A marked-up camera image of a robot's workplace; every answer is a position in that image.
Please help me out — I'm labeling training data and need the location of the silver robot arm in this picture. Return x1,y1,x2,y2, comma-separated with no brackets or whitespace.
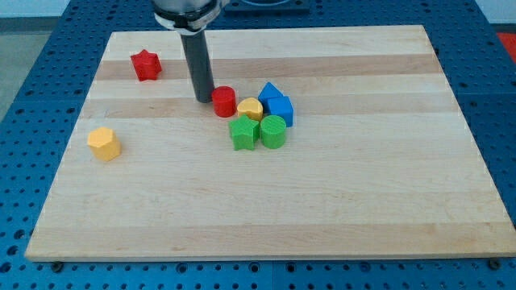
151,0,230,35

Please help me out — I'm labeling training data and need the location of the green star block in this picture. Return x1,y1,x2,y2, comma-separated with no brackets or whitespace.
228,114,260,151

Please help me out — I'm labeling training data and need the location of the red star block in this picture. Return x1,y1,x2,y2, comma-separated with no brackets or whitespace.
131,49,162,81

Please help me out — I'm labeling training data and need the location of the green cylinder block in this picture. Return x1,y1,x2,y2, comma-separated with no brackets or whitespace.
260,115,286,149

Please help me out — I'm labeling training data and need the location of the yellow heart block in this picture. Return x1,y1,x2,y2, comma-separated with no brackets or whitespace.
237,97,264,122

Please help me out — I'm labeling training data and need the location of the blue cube block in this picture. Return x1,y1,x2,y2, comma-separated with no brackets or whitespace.
266,97,294,127

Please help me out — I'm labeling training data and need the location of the blue triangle block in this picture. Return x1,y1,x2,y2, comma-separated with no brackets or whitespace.
258,82,284,114

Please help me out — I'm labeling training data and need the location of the red cylinder block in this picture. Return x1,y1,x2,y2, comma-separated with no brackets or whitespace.
211,86,236,118

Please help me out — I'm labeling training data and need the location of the light wooden board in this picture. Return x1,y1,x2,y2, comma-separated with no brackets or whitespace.
25,25,515,262

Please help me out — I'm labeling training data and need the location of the yellow hexagon block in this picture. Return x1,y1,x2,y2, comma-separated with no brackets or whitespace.
87,127,122,161

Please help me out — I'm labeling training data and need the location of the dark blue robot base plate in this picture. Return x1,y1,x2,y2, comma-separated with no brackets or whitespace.
224,0,312,16

